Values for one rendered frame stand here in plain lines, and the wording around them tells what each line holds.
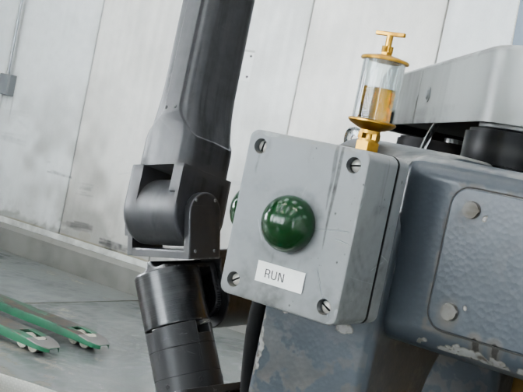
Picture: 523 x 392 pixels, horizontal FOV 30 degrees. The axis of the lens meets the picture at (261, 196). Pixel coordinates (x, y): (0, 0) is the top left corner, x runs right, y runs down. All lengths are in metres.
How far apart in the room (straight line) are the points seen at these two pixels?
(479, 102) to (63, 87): 7.68
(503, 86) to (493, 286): 0.17
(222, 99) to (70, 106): 7.35
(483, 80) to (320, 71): 6.07
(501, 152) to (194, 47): 0.32
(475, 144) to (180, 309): 0.30
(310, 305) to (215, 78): 0.38
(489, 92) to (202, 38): 0.29
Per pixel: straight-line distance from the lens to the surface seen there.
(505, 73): 0.64
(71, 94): 8.20
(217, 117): 0.84
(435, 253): 0.53
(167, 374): 0.81
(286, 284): 0.51
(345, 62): 6.64
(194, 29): 0.86
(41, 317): 5.80
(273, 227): 0.49
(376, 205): 0.50
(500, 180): 0.52
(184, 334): 0.81
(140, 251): 0.85
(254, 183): 0.52
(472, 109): 0.67
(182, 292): 0.82
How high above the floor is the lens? 1.32
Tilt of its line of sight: 3 degrees down
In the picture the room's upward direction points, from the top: 12 degrees clockwise
